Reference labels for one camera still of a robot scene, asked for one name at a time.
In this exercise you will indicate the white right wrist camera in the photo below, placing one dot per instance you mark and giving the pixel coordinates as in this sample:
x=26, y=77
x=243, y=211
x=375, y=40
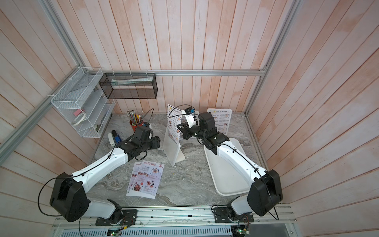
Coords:
x=190, y=115

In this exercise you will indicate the red pencil cup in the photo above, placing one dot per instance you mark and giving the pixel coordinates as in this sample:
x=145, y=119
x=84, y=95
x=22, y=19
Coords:
x=134, y=126

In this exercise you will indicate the white plastic tray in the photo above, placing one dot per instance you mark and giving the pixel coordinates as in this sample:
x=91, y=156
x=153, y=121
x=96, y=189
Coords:
x=227, y=180

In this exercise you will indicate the black mesh basket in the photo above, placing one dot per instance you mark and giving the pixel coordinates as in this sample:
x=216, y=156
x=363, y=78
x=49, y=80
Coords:
x=129, y=85

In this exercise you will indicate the white tape roll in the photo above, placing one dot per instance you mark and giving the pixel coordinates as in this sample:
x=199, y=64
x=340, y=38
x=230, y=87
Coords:
x=79, y=119

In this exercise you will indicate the white wire shelf rack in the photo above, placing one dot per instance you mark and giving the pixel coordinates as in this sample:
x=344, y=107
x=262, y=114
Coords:
x=81, y=93

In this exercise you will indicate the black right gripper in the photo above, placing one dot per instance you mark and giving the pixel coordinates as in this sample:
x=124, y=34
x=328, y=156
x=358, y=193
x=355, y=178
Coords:
x=186, y=131

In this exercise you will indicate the white menu holder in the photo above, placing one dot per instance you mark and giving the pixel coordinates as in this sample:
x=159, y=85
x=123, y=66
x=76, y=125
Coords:
x=172, y=150
x=223, y=120

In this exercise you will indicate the coloured pencils bundle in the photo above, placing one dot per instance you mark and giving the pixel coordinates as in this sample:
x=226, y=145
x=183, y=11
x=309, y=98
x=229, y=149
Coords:
x=136, y=119

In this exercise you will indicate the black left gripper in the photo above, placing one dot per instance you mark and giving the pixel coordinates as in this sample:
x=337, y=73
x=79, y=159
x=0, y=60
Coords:
x=156, y=141

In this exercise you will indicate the blue stapler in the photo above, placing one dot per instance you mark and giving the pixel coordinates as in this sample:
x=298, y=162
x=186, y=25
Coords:
x=116, y=137

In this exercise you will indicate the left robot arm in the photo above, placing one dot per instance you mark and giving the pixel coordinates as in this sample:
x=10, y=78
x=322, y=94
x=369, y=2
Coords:
x=69, y=197

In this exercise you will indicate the white menu holder front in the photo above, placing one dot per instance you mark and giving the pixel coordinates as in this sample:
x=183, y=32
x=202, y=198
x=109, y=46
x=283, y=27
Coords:
x=223, y=120

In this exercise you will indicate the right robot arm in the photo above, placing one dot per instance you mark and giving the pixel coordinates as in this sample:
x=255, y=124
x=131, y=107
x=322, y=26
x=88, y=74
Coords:
x=265, y=187

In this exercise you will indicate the white eraser block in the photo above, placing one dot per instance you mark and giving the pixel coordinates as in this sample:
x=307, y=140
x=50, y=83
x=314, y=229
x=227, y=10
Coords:
x=111, y=139

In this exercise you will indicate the red special menu sheet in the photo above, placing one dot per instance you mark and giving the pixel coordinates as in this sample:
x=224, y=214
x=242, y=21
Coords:
x=131, y=177
x=139, y=180
x=154, y=174

